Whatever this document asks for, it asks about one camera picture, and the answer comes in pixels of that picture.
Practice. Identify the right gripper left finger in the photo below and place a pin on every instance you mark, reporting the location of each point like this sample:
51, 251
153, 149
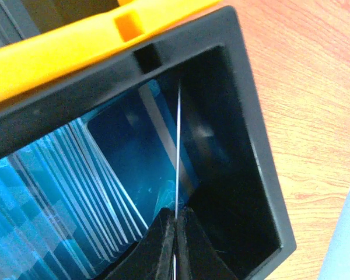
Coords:
152, 257

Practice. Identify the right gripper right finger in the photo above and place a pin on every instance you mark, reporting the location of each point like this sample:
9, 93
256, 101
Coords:
195, 256

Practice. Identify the yellow bin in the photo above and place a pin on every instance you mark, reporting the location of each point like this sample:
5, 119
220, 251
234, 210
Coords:
35, 61

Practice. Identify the blue card stack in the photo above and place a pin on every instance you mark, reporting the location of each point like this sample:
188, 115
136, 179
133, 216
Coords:
74, 200

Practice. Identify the dark grey card stack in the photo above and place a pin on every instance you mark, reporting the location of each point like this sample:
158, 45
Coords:
15, 23

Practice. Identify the black bin right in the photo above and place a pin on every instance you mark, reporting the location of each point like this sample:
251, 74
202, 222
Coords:
238, 200

